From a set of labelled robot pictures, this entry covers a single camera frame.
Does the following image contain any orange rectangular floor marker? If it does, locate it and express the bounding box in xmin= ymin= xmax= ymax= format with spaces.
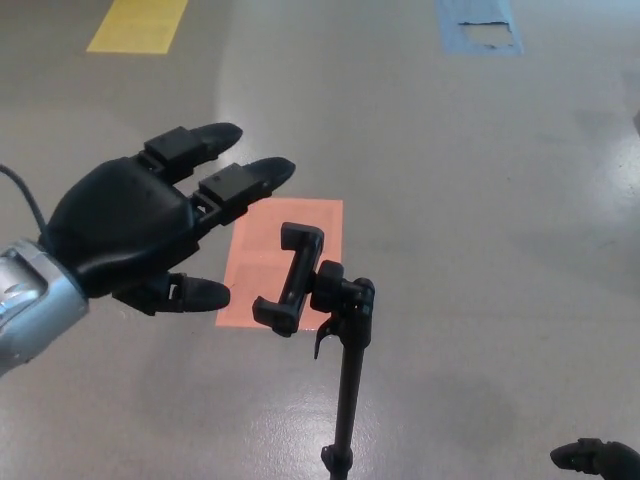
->
xmin=214 ymin=197 xmax=345 ymax=330

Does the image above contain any black phone stand with clamp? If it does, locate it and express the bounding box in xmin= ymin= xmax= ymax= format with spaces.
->
xmin=252 ymin=221 xmax=377 ymax=480

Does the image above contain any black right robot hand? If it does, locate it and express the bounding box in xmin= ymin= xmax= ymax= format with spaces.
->
xmin=549 ymin=438 xmax=640 ymax=480

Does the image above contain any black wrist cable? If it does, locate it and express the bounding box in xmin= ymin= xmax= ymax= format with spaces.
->
xmin=0 ymin=163 xmax=47 ymax=237

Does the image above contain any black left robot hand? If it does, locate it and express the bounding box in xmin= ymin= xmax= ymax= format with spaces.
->
xmin=38 ymin=122 xmax=297 ymax=317

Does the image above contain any yellow rectangular floor marker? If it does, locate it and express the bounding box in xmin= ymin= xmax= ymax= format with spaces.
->
xmin=85 ymin=0 xmax=190 ymax=55

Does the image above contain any blue torn floor marker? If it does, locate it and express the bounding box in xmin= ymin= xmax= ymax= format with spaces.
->
xmin=434 ymin=0 xmax=525 ymax=57

